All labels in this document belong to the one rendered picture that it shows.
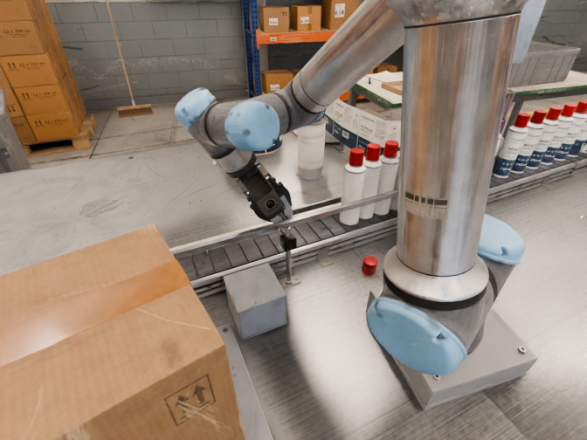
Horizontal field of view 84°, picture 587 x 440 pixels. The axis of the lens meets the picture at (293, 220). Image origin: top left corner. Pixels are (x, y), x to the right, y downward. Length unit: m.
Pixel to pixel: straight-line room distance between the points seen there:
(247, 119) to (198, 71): 4.69
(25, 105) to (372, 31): 3.71
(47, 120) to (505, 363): 3.90
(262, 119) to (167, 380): 0.37
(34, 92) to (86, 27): 1.54
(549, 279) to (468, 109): 0.74
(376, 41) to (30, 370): 0.52
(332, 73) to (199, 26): 4.63
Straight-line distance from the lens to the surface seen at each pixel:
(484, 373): 0.67
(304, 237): 0.83
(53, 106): 3.96
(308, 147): 1.03
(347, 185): 0.82
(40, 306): 0.46
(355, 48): 0.51
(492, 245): 0.50
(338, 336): 0.70
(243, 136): 0.51
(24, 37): 3.86
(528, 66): 2.95
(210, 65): 5.19
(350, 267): 0.84
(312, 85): 0.56
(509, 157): 1.25
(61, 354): 0.40
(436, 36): 0.30
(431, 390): 0.62
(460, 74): 0.30
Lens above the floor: 1.41
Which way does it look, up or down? 36 degrees down
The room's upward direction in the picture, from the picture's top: straight up
